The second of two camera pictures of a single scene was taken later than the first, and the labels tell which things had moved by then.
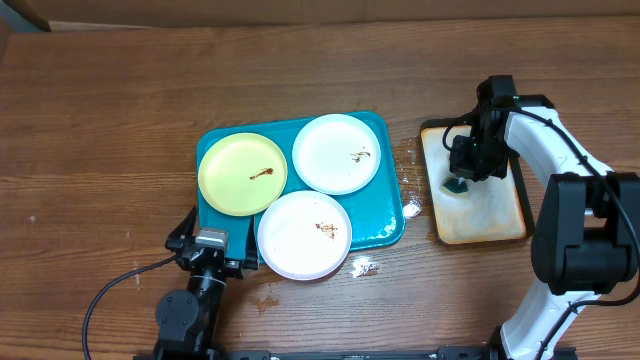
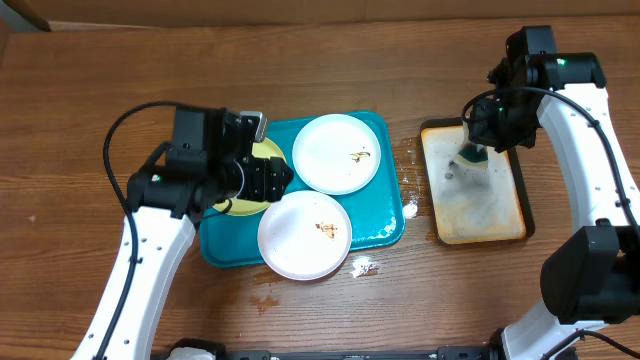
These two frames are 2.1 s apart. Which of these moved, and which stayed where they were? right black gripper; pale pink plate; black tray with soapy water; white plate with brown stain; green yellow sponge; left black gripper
Moved: green yellow sponge; left black gripper; right black gripper
Stayed: white plate with brown stain; black tray with soapy water; pale pink plate
